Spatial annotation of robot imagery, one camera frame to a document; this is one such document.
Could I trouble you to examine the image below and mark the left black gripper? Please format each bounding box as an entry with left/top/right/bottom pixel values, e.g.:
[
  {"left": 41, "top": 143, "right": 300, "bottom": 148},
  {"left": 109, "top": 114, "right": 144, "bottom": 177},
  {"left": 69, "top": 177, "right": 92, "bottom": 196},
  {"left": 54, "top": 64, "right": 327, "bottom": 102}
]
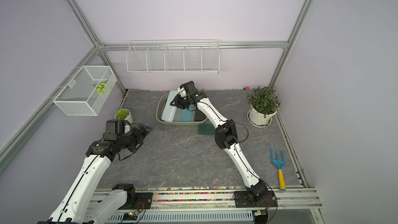
[{"left": 118, "top": 123, "right": 153, "bottom": 153}]

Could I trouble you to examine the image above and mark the teal ribbed pencil case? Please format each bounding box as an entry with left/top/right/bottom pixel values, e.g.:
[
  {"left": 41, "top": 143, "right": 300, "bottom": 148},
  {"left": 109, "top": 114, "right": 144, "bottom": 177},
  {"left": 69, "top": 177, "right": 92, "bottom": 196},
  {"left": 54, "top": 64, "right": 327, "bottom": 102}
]
[{"left": 180, "top": 110, "right": 195, "bottom": 122}]

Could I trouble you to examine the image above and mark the pale blue pencil case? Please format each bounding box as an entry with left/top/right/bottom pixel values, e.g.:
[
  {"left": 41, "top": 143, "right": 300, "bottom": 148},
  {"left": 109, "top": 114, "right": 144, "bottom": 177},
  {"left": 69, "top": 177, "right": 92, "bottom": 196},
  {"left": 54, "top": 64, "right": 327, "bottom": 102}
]
[{"left": 161, "top": 90, "right": 179, "bottom": 122}]

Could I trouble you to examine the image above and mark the beige plastic storage box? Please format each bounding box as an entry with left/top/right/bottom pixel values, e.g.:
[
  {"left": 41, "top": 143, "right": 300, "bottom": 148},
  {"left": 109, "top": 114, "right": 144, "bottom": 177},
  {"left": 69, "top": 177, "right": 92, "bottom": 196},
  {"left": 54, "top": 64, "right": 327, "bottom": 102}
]
[{"left": 155, "top": 93, "right": 208, "bottom": 125}]

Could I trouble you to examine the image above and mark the dark green pencil case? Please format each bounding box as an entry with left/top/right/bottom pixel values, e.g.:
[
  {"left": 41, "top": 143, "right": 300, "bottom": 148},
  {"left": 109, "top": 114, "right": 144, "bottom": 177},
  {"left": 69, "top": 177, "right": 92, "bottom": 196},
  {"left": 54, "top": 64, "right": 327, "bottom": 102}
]
[{"left": 198, "top": 123, "right": 215, "bottom": 136}]

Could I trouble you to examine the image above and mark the dark grey pencil case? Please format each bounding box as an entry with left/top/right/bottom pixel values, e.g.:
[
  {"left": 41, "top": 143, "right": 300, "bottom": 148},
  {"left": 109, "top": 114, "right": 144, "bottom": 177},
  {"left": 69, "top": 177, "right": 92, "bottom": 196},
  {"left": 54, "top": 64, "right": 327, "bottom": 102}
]
[{"left": 194, "top": 110, "right": 207, "bottom": 122}]

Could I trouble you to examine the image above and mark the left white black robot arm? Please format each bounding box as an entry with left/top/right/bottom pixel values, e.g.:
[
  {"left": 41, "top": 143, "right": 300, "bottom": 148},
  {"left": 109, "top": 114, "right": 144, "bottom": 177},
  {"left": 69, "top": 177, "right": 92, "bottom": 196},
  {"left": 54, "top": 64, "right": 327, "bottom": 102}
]
[{"left": 45, "top": 120, "right": 153, "bottom": 224}]

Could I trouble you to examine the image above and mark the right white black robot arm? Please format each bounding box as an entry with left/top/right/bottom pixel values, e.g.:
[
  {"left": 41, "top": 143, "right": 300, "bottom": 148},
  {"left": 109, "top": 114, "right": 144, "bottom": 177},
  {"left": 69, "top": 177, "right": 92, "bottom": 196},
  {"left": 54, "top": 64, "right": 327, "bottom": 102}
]
[{"left": 171, "top": 87, "right": 268, "bottom": 205}]

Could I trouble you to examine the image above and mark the small potted green plant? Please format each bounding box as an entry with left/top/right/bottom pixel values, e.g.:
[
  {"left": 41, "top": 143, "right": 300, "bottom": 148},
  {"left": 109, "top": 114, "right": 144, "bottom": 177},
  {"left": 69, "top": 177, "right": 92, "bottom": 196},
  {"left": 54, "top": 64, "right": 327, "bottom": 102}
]
[{"left": 115, "top": 108, "right": 133, "bottom": 133}]

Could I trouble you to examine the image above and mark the green leaf toy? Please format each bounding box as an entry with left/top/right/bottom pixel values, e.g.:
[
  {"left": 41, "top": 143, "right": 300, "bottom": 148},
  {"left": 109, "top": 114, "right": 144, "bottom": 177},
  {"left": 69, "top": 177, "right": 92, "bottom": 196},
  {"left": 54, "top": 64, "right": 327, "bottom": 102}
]
[{"left": 93, "top": 80, "right": 109, "bottom": 95}]

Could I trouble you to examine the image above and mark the large potted green plant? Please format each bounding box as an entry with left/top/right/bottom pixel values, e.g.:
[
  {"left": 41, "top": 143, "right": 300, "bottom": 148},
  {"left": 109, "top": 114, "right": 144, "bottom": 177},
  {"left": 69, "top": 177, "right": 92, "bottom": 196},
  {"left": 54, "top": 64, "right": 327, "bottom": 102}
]
[{"left": 248, "top": 87, "right": 281, "bottom": 128}]

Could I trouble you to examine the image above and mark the blue yellow garden fork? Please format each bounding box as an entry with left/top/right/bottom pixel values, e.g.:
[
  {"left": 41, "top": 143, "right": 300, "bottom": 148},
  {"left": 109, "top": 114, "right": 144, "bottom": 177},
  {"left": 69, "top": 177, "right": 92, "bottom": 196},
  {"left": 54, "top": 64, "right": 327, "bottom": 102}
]
[{"left": 270, "top": 149, "right": 286, "bottom": 191}]

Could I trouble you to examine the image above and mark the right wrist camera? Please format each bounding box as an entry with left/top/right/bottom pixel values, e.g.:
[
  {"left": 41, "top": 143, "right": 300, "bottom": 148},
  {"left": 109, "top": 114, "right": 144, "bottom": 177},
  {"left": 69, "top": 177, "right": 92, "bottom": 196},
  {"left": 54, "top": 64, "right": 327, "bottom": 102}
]
[{"left": 178, "top": 81, "right": 198, "bottom": 97}]

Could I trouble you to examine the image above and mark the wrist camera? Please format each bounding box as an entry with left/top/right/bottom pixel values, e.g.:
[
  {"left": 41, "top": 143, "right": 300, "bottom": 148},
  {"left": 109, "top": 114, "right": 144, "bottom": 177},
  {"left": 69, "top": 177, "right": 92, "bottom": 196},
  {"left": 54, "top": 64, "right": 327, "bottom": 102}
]
[
  {"left": 178, "top": 81, "right": 198, "bottom": 97},
  {"left": 105, "top": 119, "right": 125, "bottom": 135}
]

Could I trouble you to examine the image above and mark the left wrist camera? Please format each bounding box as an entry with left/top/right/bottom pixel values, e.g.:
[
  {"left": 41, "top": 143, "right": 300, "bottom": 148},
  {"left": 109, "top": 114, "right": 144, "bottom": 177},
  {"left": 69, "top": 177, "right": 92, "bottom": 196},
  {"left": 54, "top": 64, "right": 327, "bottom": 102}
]
[{"left": 105, "top": 119, "right": 125, "bottom": 135}]

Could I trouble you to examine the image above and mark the white wire wall shelf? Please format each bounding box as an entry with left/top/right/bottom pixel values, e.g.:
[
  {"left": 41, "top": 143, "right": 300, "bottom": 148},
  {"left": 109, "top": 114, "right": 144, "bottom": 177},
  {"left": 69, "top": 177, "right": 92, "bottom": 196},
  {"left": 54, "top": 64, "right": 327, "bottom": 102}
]
[{"left": 126, "top": 39, "right": 220, "bottom": 74}]

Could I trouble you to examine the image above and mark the white mesh wall basket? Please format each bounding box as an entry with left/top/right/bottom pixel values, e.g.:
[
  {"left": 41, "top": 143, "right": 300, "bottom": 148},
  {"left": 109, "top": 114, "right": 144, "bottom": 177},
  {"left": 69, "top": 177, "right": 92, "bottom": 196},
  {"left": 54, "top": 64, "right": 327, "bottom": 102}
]
[{"left": 53, "top": 65, "right": 117, "bottom": 116}]

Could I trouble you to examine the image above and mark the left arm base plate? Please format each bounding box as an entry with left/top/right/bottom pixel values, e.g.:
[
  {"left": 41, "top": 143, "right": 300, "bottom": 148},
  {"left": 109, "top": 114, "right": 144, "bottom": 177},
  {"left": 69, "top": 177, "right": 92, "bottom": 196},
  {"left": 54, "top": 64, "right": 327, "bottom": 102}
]
[{"left": 119, "top": 192, "right": 153, "bottom": 210}]

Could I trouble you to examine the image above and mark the aluminium front rail frame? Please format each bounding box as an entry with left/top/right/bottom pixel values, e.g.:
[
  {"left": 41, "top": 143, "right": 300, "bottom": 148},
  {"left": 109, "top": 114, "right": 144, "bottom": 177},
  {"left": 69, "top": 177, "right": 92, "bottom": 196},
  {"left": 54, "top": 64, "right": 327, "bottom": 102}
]
[{"left": 100, "top": 187, "right": 323, "bottom": 211}]

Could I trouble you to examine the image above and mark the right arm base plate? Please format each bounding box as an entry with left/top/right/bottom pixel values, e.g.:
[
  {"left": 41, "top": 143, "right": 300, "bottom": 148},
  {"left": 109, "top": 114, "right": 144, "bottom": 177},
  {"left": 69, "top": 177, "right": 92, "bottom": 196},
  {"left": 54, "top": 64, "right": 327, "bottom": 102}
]
[{"left": 232, "top": 191, "right": 277, "bottom": 208}]

